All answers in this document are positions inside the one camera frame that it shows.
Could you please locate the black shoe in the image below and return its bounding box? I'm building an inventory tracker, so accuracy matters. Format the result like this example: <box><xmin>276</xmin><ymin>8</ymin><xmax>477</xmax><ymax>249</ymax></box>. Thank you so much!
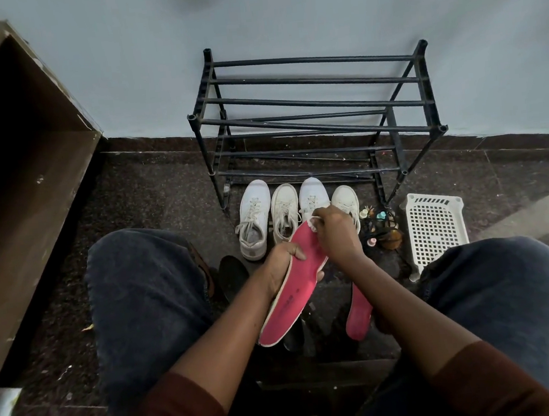
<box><xmin>217</xmin><ymin>253</ymin><xmax>253</xmax><ymax>304</ymax></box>

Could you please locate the white lace-up sneaker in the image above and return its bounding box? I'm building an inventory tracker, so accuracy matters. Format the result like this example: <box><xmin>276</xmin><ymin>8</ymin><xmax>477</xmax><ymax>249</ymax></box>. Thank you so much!
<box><xmin>329</xmin><ymin>184</ymin><xmax>363</xmax><ymax>237</ymax></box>
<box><xmin>295</xmin><ymin>175</ymin><xmax>333</xmax><ymax>224</ymax></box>
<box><xmin>267</xmin><ymin>182</ymin><xmax>304</xmax><ymax>245</ymax></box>
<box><xmin>231</xmin><ymin>178</ymin><xmax>278</xmax><ymax>263</ymax></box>

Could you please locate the beaded black sandal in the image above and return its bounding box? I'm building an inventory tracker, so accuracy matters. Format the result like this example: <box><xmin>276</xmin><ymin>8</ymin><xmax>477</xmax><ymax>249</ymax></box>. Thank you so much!
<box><xmin>357</xmin><ymin>205</ymin><xmax>389</xmax><ymax>252</ymax></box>
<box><xmin>376</xmin><ymin>207</ymin><xmax>406</xmax><ymax>253</ymax></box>

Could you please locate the brown sandal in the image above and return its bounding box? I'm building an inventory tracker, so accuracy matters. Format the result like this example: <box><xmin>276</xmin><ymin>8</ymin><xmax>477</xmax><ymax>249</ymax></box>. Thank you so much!
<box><xmin>187</xmin><ymin>240</ymin><xmax>217</xmax><ymax>302</ymax></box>

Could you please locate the person's right forearm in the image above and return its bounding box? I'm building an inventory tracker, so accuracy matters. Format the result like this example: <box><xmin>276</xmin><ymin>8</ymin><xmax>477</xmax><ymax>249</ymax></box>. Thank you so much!
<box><xmin>344</xmin><ymin>237</ymin><xmax>549</xmax><ymax>416</ymax></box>

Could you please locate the white plastic basket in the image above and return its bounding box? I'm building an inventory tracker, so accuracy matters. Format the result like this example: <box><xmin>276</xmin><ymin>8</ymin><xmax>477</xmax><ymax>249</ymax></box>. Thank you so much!
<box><xmin>397</xmin><ymin>188</ymin><xmax>473</xmax><ymax>283</ymax></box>

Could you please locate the black metal shoe rack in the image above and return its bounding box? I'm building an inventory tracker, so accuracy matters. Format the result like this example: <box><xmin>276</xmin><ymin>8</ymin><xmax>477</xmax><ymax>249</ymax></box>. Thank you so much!
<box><xmin>180</xmin><ymin>26</ymin><xmax>456</xmax><ymax>224</ymax></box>

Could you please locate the person's right hand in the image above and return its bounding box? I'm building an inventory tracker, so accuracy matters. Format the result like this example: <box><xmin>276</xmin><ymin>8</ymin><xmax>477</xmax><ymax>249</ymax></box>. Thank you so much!
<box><xmin>310</xmin><ymin>202</ymin><xmax>369</xmax><ymax>271</ymax></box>

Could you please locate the person's right leg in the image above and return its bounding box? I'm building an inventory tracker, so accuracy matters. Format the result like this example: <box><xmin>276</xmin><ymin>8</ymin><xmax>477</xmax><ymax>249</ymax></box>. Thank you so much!
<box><xmin>342</xmin><ymin>232</ymin><xmax>549</xmax><ymax>416</ymax></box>

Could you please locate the brown wooden cabinet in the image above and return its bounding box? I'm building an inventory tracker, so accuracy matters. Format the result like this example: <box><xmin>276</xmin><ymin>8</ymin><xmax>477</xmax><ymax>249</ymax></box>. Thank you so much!
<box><xmin>0</xmin><ymin>8</ymin><xmax>128</xmax><ymax>403</ymax></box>

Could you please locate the person's left forearm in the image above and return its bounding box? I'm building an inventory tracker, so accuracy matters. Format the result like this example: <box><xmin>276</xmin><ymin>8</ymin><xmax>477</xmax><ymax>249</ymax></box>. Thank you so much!
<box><xmin>91</xmin><ymin>274</ymin><xmax>300</xmax><ymax>416</ymax></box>

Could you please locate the black boot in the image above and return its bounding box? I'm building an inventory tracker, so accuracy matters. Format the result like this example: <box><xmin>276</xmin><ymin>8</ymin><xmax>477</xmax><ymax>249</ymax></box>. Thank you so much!
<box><xmin>279</xmin><ymin>308</ymin><xmax>319</xmax><ymax>361</ymax></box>

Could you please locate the person's left hand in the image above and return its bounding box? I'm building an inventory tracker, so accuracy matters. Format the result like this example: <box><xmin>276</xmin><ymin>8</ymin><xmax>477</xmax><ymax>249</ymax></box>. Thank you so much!
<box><xmin>255</xmin><ymin>239</ymin><xmax>328</xmax><ymax>308</ymax></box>

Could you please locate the person's left leg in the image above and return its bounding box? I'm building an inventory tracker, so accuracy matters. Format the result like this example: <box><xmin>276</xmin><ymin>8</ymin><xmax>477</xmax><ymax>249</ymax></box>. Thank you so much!
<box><xmin>80</xmin><ymin>216</ymin><xmax>281</xmax><ymax>416</ymax></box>

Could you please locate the person's leg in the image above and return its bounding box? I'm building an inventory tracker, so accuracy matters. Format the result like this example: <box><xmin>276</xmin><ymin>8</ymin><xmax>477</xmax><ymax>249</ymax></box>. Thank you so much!
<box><xmin>342</xmin><ymin>232</ymin><xmax>549</xmax><ymax>416</ymax></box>
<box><xmin>80</xmin><ymin>216</ymin><xmax>281</xmax><ymax>416</ymax></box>

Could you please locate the pink shoe insole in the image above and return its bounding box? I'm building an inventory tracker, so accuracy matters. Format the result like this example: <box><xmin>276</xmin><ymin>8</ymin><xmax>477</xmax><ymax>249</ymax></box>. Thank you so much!
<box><xmin>341</xmin><ymin>281</ymin><xmax>376</xmax><ymax>343</ymax></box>
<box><xmin>247</xmin><ymin>219</ymin><xmax>338</xmax><ymax>349</ymax></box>

